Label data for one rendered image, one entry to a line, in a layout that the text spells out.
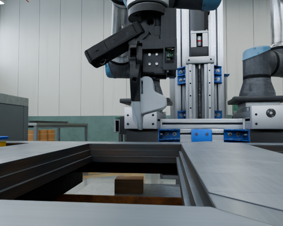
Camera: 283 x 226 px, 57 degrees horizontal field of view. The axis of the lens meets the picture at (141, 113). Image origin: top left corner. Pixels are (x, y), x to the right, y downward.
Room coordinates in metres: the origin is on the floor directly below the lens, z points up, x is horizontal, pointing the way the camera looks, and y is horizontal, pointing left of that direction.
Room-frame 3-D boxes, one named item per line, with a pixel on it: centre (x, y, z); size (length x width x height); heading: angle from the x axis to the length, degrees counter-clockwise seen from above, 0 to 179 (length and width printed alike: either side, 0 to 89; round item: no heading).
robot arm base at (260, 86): (1.17, -0.52, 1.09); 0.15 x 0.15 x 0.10
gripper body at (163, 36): (0.46, -0.02, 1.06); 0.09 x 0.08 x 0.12; 84
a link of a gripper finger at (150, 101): (0.45, -0.01, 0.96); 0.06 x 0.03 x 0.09; 84
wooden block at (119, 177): (0.95, 0.04, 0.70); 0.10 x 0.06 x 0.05; 88
